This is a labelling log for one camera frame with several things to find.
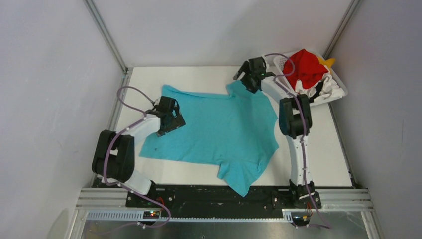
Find teal t shirt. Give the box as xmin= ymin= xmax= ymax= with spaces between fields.
xmin=139 ymin=81 xmax=279 ymax=196

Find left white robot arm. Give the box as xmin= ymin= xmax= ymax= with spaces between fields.
xmin=92 ymin=96 xmax=186 ymax=207

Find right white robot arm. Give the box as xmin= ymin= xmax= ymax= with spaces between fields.
xmin=233 ymin=57 xmax=321 ymax=210

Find white plastic laundry basket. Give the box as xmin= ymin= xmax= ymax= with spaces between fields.
xmin=273 ymin=49 xmax=348 ymax=106

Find red t shirt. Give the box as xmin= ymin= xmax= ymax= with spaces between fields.
xmin=282 ymin=49 xmax=329 ymax=91

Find white and black t shirt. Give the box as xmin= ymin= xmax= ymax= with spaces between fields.
xmin=295 ymin=74 xmax=346 ymax=102

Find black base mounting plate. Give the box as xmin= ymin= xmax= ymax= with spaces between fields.
xmin=125 ymin=184 xmax=305 ymax=218

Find yellow t shirt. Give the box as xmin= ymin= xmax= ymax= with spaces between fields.
xmin=318 ymin=57 xmax=336 ymax=71

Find left controller board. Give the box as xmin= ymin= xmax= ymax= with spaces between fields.
xmin=142 ymin=210 xmax=161 ymax=220

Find controller board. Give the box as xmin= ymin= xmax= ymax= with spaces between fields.
xmin=292 ymin=215 xmax=311 ymax=228
xmin=142 ymin=210 xmax=161 ymax=220

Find right controller board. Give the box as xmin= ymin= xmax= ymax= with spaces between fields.
xmin=292 ymin=215 xmax=311 ymax=228

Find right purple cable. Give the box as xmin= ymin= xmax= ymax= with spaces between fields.
xmin=263 ymin=53 xmax=331 ymax=230

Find purple cable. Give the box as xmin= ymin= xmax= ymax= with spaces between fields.
xmin=103 ymin=86 xmax=171 ymax=230
xmin=263 ymin=53 xmax=331 ymax=230

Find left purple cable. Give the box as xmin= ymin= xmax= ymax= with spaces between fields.
xmin=103 ymin=86 xmax=171 ymax=230

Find white slotted cable duct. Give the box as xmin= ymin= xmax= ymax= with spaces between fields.
xmin=86 ymin=210 xmax=292 ymax=223

